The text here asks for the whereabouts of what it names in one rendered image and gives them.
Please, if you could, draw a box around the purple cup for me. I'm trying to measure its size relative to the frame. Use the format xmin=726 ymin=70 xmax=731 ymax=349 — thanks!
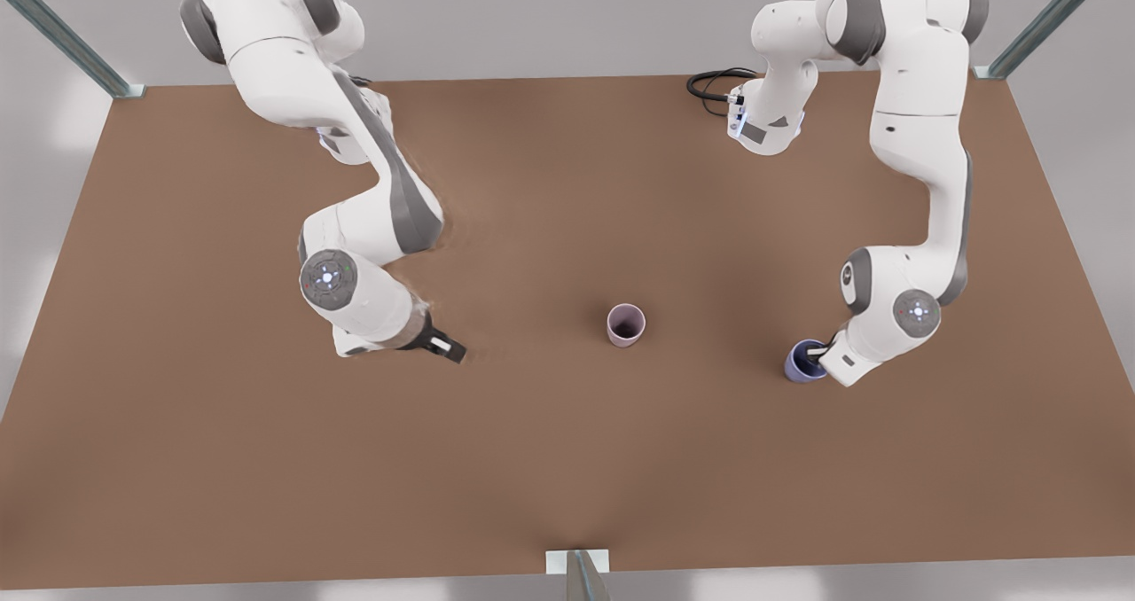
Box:
xmin=784 ymin=340 xmax=831 ymax=383

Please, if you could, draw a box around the pink cup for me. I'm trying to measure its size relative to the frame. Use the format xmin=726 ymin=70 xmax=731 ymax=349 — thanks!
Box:
xmin=607 ymin=303 xmax=646 ymax=348

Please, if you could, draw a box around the silver frame post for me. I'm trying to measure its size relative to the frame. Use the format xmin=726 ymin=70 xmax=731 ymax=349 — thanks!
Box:
xmin=974 ymin=0 xmax=1122 ymax=81
xmin=0 ymin=0 xmax=146 ymax=99
xmin=544 ymin=549 xmax=611 ymax=601

